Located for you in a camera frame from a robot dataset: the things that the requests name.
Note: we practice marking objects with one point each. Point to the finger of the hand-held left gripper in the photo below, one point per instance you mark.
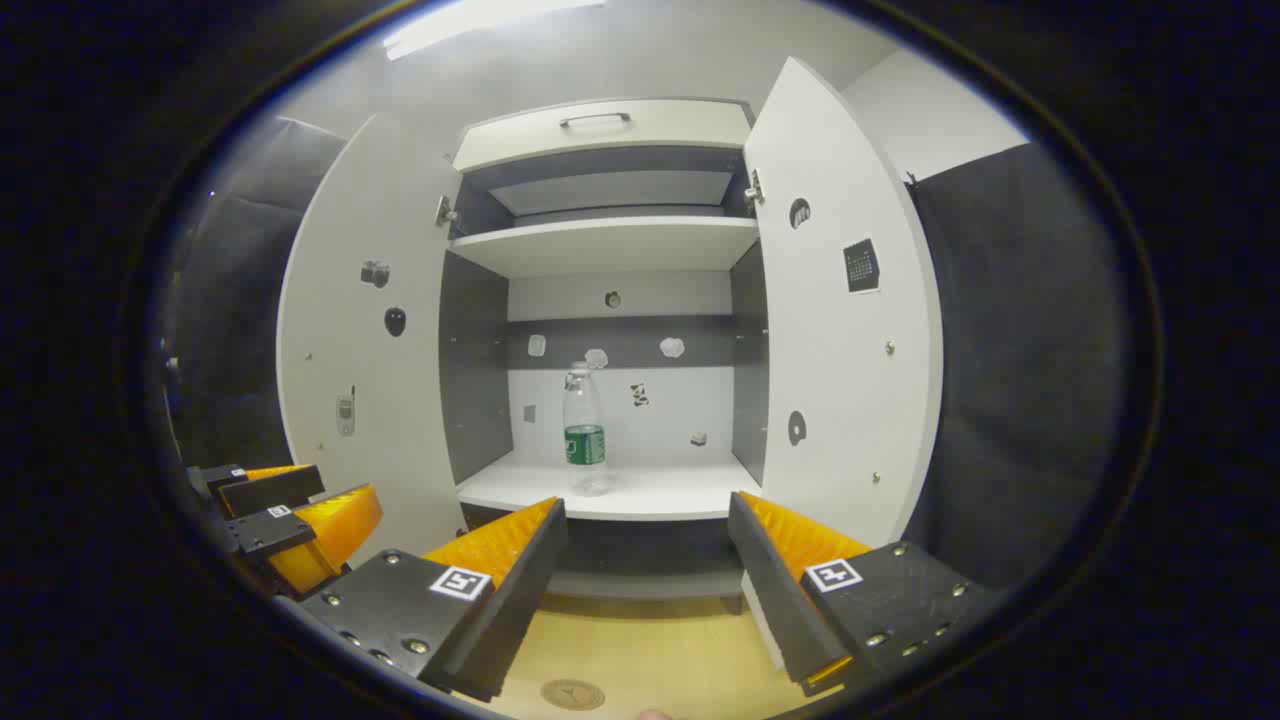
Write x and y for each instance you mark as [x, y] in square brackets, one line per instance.
[330, 530]
[270, 492]

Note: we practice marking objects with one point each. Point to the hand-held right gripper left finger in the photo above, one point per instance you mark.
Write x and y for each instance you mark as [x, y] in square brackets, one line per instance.
[510, 600]

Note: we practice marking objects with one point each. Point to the black backdrop cloth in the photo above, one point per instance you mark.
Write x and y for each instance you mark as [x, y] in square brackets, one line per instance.
[250, 300]
[1020, 350]

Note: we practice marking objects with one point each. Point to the metal door hinge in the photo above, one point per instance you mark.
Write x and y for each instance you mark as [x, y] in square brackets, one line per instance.
[445, 210]
[754, 188]

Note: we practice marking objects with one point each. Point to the white cabinet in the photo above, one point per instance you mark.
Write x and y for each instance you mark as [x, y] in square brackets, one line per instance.
[700, 400]

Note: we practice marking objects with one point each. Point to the white cabinet shelf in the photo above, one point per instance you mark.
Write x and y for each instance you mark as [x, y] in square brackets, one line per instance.
[680, 490]
[610, 245]

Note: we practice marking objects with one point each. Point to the clear plastic bottle green label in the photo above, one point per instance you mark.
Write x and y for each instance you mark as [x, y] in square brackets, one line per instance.
[585, 445]

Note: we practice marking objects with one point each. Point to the white cabinet door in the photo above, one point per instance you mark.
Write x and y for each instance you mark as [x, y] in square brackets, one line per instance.
[850, 380]
[320, 300]

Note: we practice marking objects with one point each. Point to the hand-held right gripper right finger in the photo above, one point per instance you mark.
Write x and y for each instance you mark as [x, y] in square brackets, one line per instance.
[770, 590]

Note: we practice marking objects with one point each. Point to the white cabinet drawer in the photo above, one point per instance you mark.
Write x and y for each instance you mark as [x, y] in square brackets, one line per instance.
[650, 135]

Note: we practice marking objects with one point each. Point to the round brown coaster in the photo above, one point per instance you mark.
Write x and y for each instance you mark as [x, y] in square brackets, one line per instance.
[572, 694]

